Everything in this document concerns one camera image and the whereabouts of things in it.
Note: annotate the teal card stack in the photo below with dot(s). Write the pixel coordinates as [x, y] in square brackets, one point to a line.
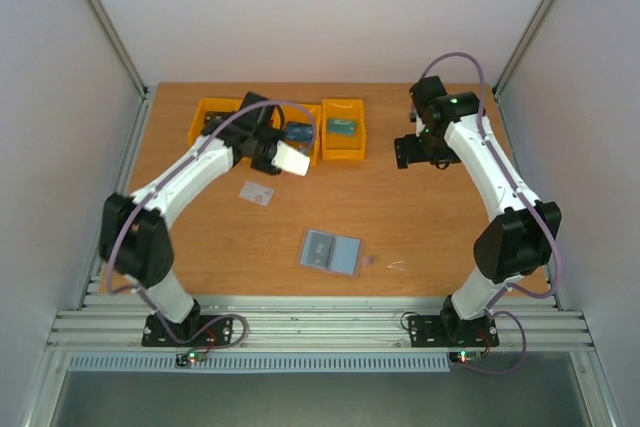
[342, 127]

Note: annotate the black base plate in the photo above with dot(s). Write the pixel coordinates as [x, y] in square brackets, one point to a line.
[204, 331]
[425, 332]

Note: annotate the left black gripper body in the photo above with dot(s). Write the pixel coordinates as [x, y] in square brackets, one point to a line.
[262, 146]

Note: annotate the grey slotted cable duct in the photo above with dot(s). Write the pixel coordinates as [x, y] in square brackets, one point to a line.
[261, 363]

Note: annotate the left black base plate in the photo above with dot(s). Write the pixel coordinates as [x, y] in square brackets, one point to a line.
[204, 331]

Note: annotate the blue card stack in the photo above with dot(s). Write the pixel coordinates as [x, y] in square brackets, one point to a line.
[299, 132]

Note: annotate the yellow bin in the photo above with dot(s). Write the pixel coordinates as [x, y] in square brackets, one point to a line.
[336, 147]
[267, 115]
[210, 109]
[311, 115]

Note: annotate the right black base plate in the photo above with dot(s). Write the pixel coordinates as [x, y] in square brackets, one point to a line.
[425, 332]

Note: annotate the black credit card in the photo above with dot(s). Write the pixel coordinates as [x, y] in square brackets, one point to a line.
[317, 249]

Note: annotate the right green circuit board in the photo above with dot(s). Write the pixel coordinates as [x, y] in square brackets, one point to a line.
[466, 356]

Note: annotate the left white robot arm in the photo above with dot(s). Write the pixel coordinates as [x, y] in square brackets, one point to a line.
[135, 242]

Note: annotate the green circuit board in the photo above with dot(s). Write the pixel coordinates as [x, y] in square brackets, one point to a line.
[190, 359]
[466, 356]

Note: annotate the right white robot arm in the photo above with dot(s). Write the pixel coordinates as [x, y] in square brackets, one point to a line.
[451, 129]

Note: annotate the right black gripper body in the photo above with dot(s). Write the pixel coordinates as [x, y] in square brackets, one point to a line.
[407, 151]

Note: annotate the left green circuit board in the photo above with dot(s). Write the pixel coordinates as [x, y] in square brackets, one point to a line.
[190, 359]

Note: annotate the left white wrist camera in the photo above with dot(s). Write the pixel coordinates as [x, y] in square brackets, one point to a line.
[290, 160]

